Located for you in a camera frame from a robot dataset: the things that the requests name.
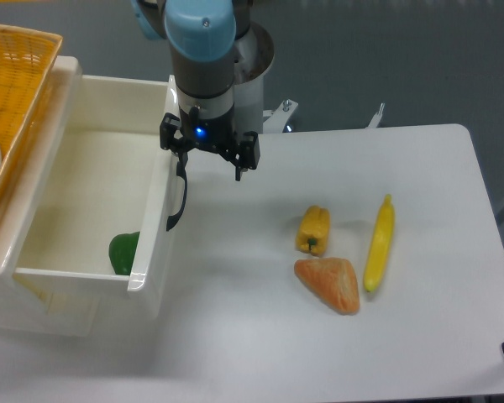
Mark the yellow bell pepper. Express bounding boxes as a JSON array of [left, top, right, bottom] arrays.
[[295, 205, 330, 256]]

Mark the yellow woven basket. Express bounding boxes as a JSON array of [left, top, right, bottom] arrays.
[[0, 24, 62, 205]]

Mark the white top drawer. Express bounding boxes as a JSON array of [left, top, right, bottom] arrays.
[[20, 76, 177, 318]]

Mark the yellow banana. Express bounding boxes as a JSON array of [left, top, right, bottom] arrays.
[[363, 194, 396, 293]]

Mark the white table frame bracket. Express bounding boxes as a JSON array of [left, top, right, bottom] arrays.
[[365, 102, 386, 129]]

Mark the triangular bread pastry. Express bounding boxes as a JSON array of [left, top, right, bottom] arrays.
[[294, 258, 360, 315]]

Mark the green bell pepper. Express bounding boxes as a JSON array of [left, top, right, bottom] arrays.
[[108, 232, 140, 275]]

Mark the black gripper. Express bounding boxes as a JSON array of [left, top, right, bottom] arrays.
[[160, 107, 260, 181]]

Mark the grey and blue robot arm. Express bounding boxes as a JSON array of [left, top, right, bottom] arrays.
[[132, 1, 260, 180]]

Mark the white drawer cabinet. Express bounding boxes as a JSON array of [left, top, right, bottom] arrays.
[[0, 56, 97, 337]]

